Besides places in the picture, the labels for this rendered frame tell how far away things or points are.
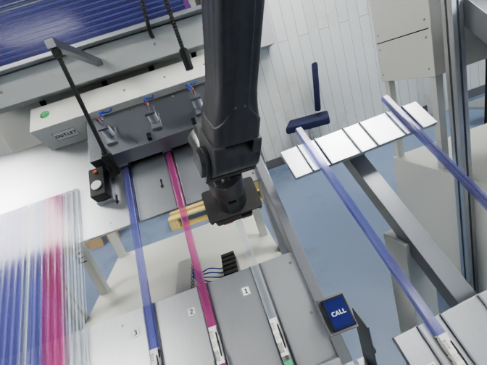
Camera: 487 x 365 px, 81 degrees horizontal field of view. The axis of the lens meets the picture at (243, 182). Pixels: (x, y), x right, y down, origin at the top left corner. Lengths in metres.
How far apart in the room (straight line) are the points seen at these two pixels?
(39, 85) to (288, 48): 3.43
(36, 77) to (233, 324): 0.74
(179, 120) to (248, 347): 0.50
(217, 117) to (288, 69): 3.69
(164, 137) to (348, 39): 3.84
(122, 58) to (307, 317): 0.73
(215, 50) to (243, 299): 0.44
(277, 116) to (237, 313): 3.52
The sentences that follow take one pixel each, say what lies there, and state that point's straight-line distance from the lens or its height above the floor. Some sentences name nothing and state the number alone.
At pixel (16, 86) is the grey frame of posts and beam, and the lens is 0.93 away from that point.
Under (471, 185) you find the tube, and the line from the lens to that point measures 0.66.
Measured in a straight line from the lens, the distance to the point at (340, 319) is 0.54.
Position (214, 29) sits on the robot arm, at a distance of 0.30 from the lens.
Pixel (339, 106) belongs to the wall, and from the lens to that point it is 4.28.
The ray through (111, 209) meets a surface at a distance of 0.73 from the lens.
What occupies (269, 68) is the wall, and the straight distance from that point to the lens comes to 3.94.
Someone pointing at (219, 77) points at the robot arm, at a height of 1.20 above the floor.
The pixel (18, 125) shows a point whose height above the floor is 1.28.
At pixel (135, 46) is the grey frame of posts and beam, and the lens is 0.84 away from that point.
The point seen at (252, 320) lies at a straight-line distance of 0.58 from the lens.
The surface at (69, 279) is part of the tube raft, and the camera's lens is 0.71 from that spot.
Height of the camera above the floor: 1.18
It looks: 18 degrees down
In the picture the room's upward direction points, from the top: 18 degrees counter-clockwise
